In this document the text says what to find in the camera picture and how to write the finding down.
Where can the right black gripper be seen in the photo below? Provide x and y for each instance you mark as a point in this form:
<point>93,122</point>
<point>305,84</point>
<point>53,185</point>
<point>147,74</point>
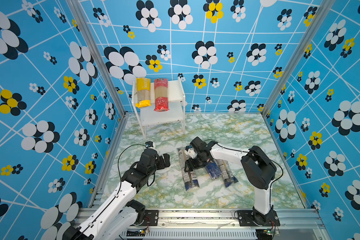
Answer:
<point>190,166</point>

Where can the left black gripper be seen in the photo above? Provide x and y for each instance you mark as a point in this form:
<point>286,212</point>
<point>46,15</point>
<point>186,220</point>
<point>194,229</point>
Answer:
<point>162,164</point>

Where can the clear noodle bag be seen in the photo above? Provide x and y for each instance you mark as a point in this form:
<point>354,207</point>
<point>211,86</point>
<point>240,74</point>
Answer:
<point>227,173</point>
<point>189,178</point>

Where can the red spaghetti bag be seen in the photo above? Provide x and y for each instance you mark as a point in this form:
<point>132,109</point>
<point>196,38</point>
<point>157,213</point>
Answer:
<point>161,95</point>

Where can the yellow spaghetti bag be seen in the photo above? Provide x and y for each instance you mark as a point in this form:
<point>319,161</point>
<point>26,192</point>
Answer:
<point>143,93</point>

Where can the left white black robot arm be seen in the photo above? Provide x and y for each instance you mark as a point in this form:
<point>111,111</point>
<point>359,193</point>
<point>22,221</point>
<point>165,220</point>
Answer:
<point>121,210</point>

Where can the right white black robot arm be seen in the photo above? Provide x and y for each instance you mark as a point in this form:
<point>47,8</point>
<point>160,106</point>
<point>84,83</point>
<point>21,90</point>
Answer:
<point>260,170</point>

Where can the white two-tier metal shelf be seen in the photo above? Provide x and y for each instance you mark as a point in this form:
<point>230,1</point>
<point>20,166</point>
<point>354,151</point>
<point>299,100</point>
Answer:
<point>177,107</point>

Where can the dark blue spaghetti bag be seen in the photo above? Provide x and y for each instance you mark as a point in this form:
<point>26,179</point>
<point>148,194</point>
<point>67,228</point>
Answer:
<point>213,170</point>

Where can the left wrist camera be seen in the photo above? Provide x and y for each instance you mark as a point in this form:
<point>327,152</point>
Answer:
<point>150,144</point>

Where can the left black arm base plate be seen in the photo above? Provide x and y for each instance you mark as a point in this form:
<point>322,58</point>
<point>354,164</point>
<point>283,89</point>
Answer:
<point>147,218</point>

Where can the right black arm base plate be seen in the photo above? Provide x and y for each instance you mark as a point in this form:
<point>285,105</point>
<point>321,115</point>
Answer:
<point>253,218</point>

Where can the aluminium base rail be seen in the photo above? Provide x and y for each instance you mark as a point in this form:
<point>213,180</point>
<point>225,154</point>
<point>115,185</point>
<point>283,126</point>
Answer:
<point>220,224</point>

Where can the left aluminium corner post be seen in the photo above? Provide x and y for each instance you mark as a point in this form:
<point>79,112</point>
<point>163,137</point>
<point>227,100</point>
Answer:
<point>90,41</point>

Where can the aluminium corner post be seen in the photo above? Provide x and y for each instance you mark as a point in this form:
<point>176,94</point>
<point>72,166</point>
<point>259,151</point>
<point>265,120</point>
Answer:
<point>90,41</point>
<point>311,31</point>

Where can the right aluminium corner post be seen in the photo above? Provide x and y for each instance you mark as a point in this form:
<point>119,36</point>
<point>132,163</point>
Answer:
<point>311,31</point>

